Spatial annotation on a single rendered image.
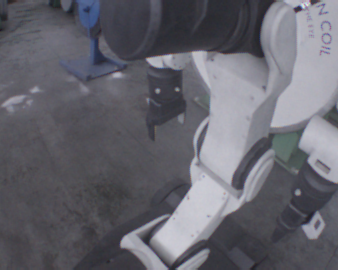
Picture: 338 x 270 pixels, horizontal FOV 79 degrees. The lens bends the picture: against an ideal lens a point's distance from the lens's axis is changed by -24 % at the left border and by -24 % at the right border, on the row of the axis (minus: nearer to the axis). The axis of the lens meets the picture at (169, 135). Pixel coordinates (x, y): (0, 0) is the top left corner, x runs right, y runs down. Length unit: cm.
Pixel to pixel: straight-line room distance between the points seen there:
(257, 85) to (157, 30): 25
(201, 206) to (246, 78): 37
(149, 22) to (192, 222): 56
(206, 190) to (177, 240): 17
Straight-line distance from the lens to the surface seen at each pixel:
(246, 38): 33
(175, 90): 63
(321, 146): 40
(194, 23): 25
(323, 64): 128
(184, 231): 71
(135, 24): 24
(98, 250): 91
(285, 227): 52
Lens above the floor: 98
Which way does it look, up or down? 36 degrees down
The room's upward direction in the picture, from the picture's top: 9 degrees clockwise
